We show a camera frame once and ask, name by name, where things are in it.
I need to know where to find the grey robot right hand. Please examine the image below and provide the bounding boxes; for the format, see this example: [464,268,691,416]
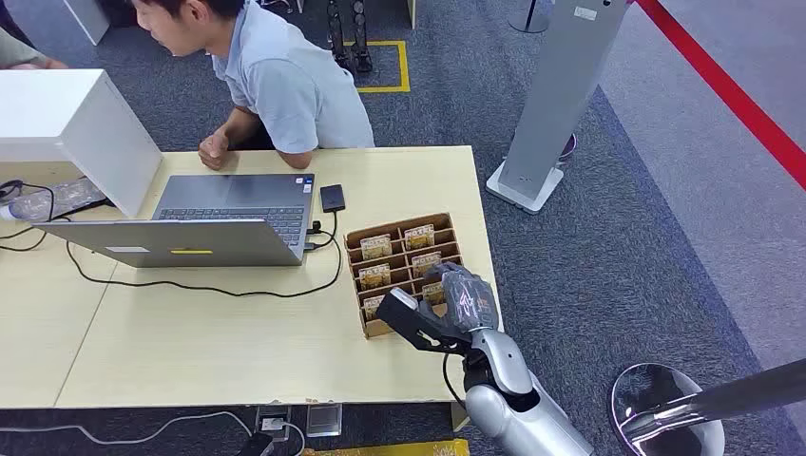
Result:
[423,262,500,334]

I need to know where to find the person's left hand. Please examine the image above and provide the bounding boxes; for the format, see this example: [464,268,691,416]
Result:
[198,127,232,172]

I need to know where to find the brown cardboard card holder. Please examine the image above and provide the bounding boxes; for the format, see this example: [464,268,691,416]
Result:
[343,212,466,340]

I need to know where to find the person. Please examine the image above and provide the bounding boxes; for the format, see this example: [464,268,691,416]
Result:
[0,0,69,71]
[130,0,376,172]

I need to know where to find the grey open laptop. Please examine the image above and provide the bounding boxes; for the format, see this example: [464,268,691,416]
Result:
[32,173,317,270]

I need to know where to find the black external drive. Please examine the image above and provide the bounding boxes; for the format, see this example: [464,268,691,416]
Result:
[318,183,348,215]

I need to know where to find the white box cabinet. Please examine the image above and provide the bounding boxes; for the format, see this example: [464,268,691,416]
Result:
[0,68,164,219]

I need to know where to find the yellow printed sheet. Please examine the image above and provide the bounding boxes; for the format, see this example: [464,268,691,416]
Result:
[305,439,471,456]

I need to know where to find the clear plastic water bottle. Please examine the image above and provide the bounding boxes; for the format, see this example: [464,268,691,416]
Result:
[0,177,109,222]

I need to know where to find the black robot legs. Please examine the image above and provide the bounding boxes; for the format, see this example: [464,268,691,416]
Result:
[325,0,374,75]

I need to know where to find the metal floor plate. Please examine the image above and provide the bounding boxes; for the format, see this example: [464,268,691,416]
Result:
[305,404,344,439]

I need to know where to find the grey kiosk pillar white base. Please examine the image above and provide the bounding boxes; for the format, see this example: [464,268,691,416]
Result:
[485,0,631,216]

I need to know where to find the floor power socket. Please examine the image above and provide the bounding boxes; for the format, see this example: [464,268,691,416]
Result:
[254,406,294,443]

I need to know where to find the black power adapter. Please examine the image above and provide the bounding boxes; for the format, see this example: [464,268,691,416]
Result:
[238,432,276,456]

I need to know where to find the dark round stanchion base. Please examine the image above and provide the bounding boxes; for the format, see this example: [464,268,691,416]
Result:
[507,0,555,34]

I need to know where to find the red barrier belt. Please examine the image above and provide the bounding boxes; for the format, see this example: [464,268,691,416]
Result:
[634,0,806,192]

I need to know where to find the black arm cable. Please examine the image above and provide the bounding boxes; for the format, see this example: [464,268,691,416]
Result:
[441,351,469,408]

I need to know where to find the short black drive cable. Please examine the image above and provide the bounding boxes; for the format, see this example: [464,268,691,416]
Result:
[304,219,336,253]

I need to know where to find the long black power cable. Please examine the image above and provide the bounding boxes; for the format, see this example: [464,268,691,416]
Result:
[65,212,345,299]

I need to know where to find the thin black cable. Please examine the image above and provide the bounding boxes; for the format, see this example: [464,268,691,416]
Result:
[0,180,70,254]

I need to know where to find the white floor cable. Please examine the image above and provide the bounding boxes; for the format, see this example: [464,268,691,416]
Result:
[0,410,307,456]

